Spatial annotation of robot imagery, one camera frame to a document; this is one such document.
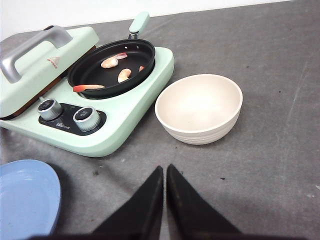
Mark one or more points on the left silver control knob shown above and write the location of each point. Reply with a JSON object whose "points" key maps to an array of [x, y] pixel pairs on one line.
{"points": [[50, 109]]}

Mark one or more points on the beige ribbed bowl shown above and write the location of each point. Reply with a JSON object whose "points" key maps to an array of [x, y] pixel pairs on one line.
{"points": [[199, 109]]}

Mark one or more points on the right silver control knob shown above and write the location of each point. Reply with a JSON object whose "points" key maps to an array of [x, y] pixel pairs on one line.
{"points": [[86, 119]]}

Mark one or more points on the mint green hinged lid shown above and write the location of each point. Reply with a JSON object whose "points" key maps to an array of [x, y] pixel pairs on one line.
{"points": [[59, 36]]}

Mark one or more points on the silver control knob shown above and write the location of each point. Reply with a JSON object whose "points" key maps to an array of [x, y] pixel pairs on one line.
{"points": [[86, 119], [50, 109]]}

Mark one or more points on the black round frying pan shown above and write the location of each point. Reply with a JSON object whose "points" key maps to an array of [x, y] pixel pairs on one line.
{"points": [[140, 59]]}

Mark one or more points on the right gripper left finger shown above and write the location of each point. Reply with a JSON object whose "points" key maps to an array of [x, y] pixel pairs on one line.
{"points": [[141, 216]]}

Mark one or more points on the mint green breakfast maker base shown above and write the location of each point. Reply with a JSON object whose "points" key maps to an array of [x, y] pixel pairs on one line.
{"points": [[123, 112]]}

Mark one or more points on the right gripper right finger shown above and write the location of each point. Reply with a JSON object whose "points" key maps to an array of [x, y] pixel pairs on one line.
{"points": [[194, 217]]}

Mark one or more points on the blue plastic plate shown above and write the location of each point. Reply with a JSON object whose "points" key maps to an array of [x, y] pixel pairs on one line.
{"points": [[30, 199]]}

